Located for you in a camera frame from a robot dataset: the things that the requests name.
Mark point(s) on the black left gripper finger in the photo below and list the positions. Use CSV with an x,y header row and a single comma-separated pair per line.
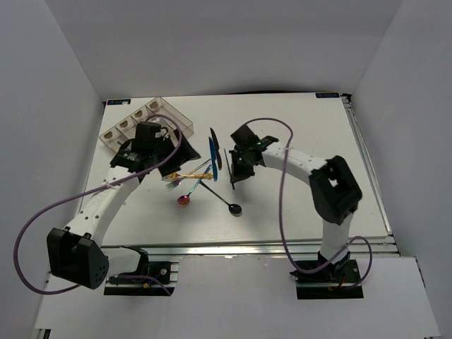
x,y
186,152
171,166

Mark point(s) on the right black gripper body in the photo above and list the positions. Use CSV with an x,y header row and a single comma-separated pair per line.
x,y
239,159

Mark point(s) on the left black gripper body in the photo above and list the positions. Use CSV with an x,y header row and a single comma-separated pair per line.
x,y
163,151

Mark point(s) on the black spoon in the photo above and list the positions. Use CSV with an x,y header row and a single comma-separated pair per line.
x,y
233,208

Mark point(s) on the iridescent purple spoon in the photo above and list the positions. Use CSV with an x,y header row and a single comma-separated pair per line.
x,y
185,199

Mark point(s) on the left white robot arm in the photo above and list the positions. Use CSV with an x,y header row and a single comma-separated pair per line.
x,y
74,251

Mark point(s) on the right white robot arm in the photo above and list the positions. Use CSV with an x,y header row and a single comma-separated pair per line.
x,y
334,189

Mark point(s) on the gold fork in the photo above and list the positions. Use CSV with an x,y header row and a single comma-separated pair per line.
x,y
206,175

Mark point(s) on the iridescent green fork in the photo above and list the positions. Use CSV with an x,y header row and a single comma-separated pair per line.
x,y
173,183

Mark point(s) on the blue knife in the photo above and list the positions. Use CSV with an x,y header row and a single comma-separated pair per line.
x,y
215,169

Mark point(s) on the black knife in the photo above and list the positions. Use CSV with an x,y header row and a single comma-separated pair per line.
x,y
216,148

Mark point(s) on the clear plastic compartment organizer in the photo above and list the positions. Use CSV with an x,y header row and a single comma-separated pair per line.
x,y
125,128

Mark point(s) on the blue label sticker left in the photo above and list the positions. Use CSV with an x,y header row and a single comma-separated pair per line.
x,y
118,102

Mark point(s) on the blue label sticker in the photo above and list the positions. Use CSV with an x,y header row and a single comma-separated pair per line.
x,y
118,102
327,95

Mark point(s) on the blue label sticker right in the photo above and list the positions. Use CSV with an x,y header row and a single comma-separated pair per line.
x,y
327,95

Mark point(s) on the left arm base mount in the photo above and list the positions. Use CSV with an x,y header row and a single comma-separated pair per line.
x,y
133,273

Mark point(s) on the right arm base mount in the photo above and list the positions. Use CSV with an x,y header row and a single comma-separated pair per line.
x,y
325,285

